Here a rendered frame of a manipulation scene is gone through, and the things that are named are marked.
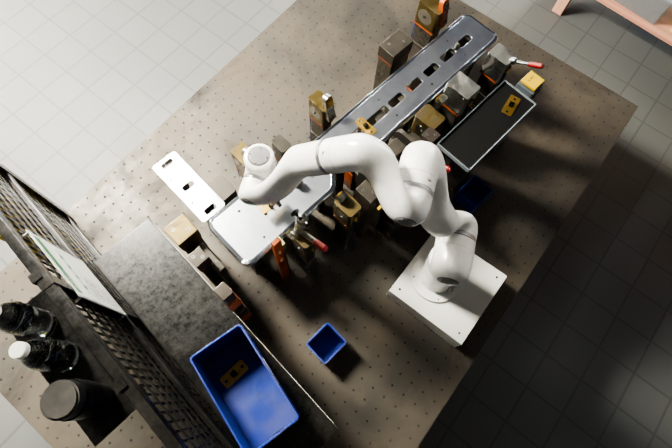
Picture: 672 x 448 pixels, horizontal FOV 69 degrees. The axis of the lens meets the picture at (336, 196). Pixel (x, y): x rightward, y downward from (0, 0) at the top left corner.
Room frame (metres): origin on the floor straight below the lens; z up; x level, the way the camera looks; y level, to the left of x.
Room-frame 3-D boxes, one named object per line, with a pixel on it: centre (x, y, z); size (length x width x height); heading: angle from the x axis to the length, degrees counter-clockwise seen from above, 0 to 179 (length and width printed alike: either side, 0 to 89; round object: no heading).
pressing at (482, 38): (0.96, -0.10, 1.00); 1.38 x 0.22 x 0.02; 139
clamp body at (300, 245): (0.47, 0.08, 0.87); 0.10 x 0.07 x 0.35; 49
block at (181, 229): (0.47, 0.49, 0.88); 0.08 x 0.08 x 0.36; 49
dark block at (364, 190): (0.63, -0.10, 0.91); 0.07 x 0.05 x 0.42; 49
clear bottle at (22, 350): (0.04, 0.56, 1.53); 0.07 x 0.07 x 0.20
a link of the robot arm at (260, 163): (0.59, 0.22, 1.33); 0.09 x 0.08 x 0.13; 170
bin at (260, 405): (0.01, 0.21, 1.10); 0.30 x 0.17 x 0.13; 40
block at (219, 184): (0.67, 0.42, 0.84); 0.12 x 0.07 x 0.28; 49
